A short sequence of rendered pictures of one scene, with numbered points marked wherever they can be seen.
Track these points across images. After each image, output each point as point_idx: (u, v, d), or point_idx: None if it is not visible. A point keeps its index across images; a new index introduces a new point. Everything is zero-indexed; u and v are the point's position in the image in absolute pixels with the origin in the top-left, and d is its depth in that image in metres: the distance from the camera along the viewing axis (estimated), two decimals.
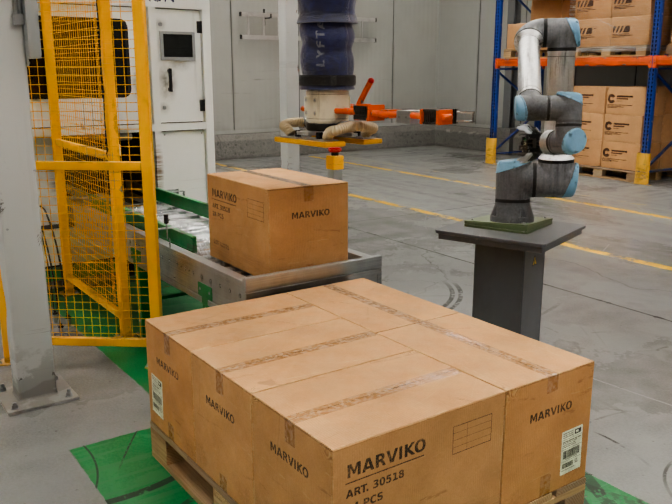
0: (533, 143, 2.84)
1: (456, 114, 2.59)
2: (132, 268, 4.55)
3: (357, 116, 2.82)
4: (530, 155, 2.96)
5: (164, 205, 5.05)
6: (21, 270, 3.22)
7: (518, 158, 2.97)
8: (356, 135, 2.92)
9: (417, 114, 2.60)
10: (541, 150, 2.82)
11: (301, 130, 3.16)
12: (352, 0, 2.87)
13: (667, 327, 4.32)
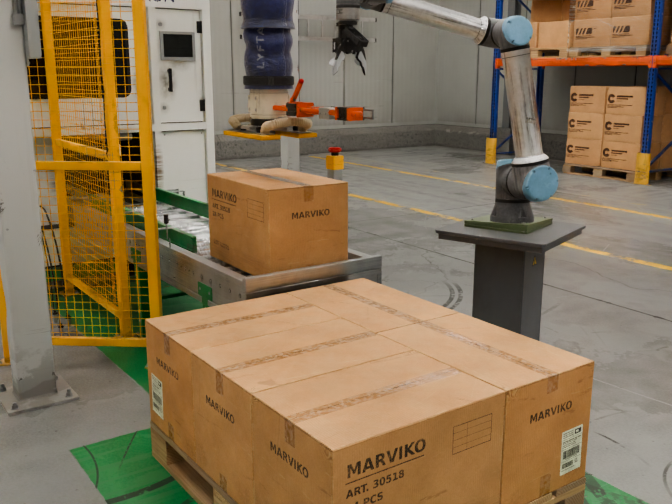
0: (339, 27, 2.91)
1: (362, 111, 2.91)
2: (132, 268, 4.55)
3: (289, 112, 3.18)
4: (339, 54, 2.86)
5: (164, 205, 5.05)
6: (21, 270, 3.22)
7: (330, 60, 2.89)
8: (291, 129, 3.28)
9: (333, 111, 2.95)
10: (336, 19, 2.88)
11: (249, 124, 3.53)
12: (289, 8, 3.24)
13: (667, 327, 4.32)
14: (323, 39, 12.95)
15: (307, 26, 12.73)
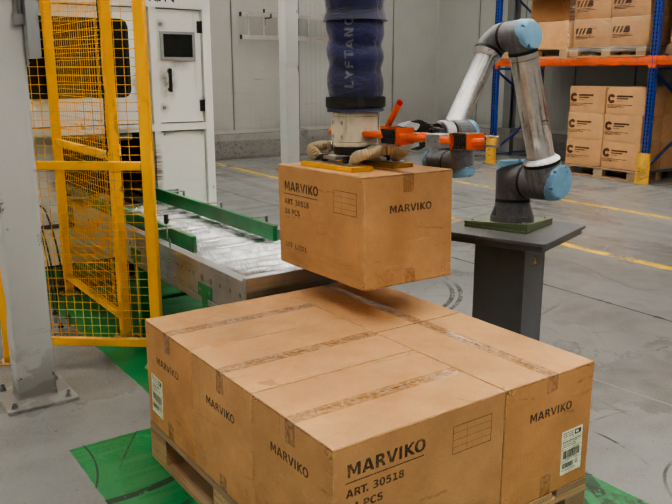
0: None
1: None
2: (132, 268, 4.55)
3: (385, 140, 2.67)
4: (414, 125, 2.71)
5: (164, 205, 5.05)
6: (21, 270, 3.22)
7: None
8: (384, 159, 2.78)
9: (446, 138, 2.44)
10: None
11: (329, 153, 3.03)
12: None
13: (667, 327, 4.32)
14: (323, 39, 12.95)
15: (307, 26, 12.73)
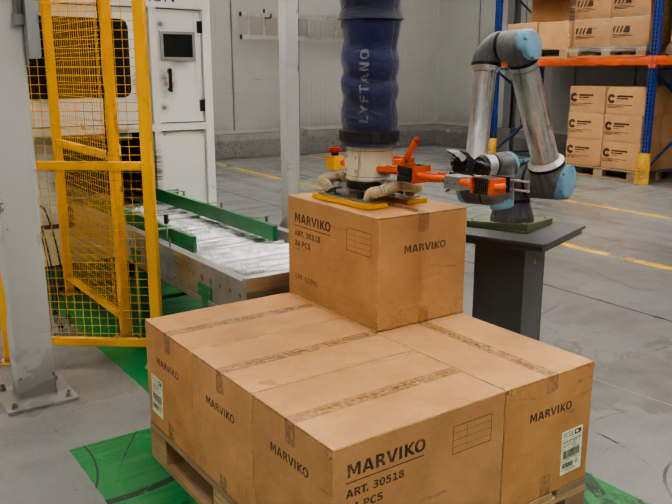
0: None
1: (510, 182, 2.39)
2: (132, 268, 4.55)
3: (401, 177, 2.63)
4: (460, 156, 2.75)
5: (164, 205, 5.05)
6: (21, 270, 3.22)
7: (448, 153, 2.77)
8: (399, 195, 2.74)
9: (467, 182, 2.41)
10: (476, 157, 2.86)
11: (340, 184, 2.98)
12: None
13: (667, 327, 4.32)
14: (323, 39, 12.95)
15: (307, 26, 12.73)
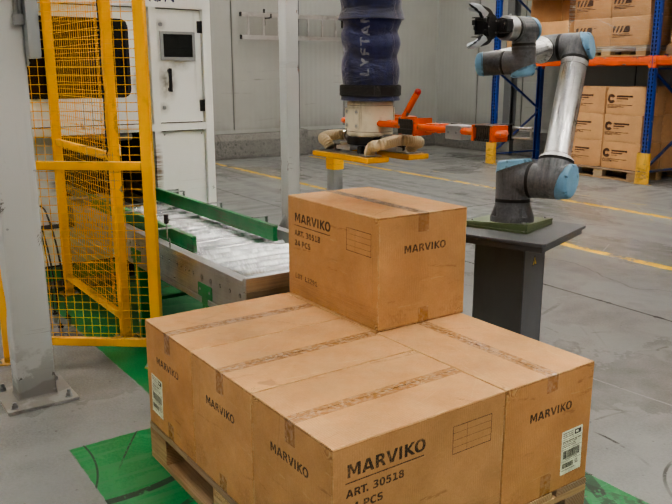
0: None
1: (512, 130, 2.35)
2: (132, 268, 4.55)
3: (402, 130, 2.60)
4: (482, 12, 2.69)
5: (164, 205, 5.05)
6: (21, 270, 3.22)
7: (470, 10, 2.70)
8: (400, 150, 2.70)
9: (468, 130, 2.37)
10: None
11: (341, 142, 2.95)
12: None
13: (667, 327, 4.32)
14: (323, 39, 12.95)
15: (307, 26, 12.73)
